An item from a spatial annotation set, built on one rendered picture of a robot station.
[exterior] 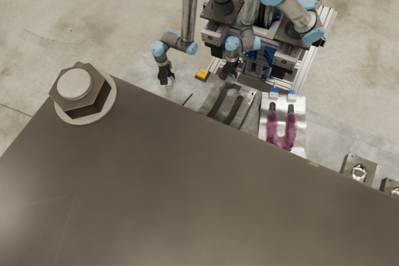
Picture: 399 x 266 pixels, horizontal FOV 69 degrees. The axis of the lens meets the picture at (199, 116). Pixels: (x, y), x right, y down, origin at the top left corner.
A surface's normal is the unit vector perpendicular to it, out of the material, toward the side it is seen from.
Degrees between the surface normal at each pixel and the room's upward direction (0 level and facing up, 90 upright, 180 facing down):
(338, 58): 0
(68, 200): 0
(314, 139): 0
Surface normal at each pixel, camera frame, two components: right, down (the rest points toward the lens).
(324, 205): -0.09, -0.43
